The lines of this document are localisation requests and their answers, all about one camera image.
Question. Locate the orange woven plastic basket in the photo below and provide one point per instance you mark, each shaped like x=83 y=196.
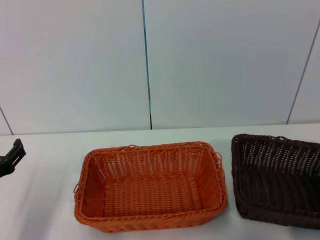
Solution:
x=150 y=195

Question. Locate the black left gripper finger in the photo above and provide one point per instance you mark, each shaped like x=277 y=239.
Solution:
x=18 y=144
x=15 y=160

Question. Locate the dark brown woven plastic basket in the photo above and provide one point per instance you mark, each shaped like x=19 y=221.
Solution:
x=270 y=190

